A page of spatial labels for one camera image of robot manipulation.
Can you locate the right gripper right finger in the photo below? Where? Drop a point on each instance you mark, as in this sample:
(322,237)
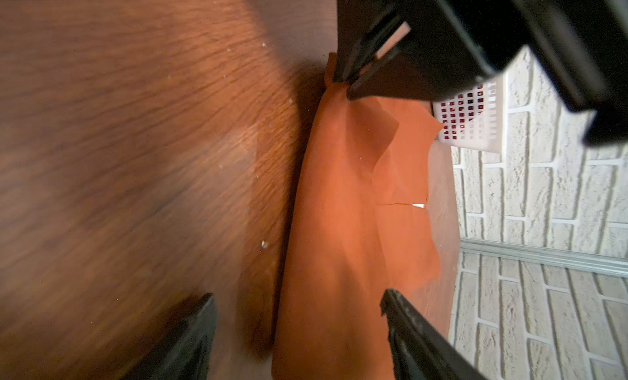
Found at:
(419,351)

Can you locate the white plastic basket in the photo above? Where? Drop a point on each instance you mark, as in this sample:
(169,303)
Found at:
(473,119)

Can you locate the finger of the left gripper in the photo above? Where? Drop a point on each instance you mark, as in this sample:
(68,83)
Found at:
(363,28)

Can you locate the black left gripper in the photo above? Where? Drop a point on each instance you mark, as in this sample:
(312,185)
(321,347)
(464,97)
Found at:
(453,44)

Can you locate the orange brown skirt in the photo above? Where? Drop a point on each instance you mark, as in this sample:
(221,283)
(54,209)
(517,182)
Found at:
(360,227)

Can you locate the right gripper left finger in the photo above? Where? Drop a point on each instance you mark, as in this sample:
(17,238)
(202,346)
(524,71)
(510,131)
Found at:
(183,353)

